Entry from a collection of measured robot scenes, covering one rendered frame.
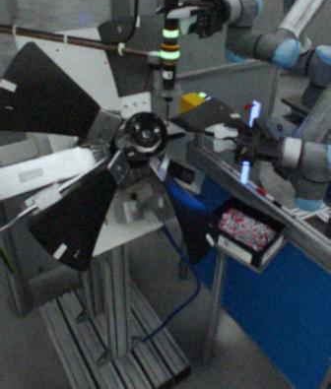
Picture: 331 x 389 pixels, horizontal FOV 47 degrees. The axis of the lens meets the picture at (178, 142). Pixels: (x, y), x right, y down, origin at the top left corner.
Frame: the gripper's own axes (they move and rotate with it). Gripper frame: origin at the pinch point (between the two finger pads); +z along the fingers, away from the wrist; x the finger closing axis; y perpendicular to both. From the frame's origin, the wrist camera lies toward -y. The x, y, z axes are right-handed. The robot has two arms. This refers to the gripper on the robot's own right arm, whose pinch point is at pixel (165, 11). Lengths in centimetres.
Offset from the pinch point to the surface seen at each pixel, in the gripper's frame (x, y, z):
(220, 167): 6, 65, -38
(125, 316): 11, 119, 7
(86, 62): 36.8, 22.8, -0.3
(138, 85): 8.2, 20.7, 1.6
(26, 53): 17.2, 9.5, 27.1
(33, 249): 74, 126, 15
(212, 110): -0.4, 32.0, -20.6
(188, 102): 25, 44, -38
